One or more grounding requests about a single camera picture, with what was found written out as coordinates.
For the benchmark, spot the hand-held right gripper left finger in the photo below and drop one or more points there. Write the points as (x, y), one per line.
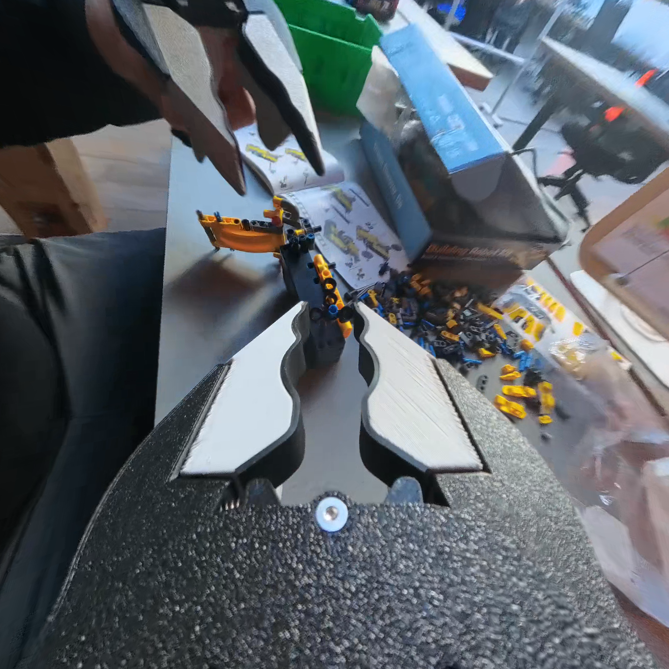
(245, 418)

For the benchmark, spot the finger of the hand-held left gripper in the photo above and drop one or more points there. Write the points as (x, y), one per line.
(287, 89)
(198, 94)

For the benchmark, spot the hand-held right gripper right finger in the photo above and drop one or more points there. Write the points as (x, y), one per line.
(418, 413)

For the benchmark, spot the black connector piece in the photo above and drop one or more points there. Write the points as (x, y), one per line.
(332, 312)

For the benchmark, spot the yellow grey brick vehicle model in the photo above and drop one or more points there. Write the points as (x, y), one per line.
(300, 277)

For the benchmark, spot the person's left forearm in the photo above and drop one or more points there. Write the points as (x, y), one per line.
(42, 62)

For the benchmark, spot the grey desk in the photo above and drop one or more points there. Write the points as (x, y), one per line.
(219, 313)

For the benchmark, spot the person's left hand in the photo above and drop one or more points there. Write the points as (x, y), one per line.
(232, 78)

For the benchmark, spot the green plastic bin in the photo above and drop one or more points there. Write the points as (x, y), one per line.
(329, 68)

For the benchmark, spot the pile of loose building pieces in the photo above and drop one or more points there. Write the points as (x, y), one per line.
(444, 324)

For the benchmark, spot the clear plastic bag of parts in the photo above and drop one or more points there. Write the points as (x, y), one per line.
(381, 89)

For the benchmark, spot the yellow black sticker sheet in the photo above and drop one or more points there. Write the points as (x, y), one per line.
(533, 313)

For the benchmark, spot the open instruction booklet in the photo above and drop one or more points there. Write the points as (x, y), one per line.
(345, 230)

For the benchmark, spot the blue cardboard kit box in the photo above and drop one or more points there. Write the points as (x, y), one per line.
(397, 198)

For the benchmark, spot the small clear bag, yellow pieces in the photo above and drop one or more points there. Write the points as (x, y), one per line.
(575, 358)

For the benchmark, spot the clear bag with red print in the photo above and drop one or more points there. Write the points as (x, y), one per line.
(616, 428)

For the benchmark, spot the crumpled clear plastic bag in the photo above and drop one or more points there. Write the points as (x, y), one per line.
(637, 549)

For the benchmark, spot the long wooden table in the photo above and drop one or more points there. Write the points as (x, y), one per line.
(601, 73)

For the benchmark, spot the wooden post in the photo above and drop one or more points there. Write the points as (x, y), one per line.
(47, 193)

